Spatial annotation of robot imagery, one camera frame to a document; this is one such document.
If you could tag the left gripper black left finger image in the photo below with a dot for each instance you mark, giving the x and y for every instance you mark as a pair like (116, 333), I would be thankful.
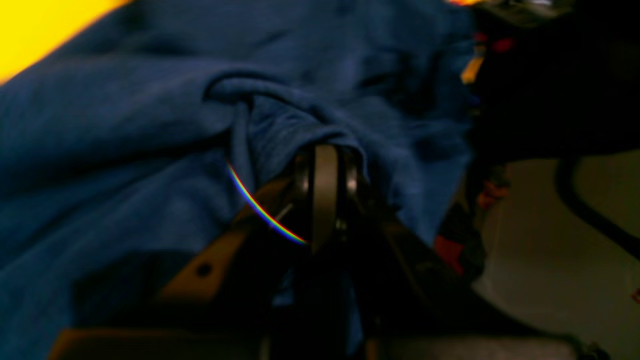
(220, 306)

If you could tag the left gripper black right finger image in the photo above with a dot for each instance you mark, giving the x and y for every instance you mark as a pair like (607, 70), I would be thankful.
(411, 305)

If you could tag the dark blue long-sleeve shirt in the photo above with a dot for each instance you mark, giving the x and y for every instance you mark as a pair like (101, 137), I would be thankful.
(114, 148)

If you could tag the yellow table cloth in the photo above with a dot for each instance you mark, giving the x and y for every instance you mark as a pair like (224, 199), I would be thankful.
(32, 29)

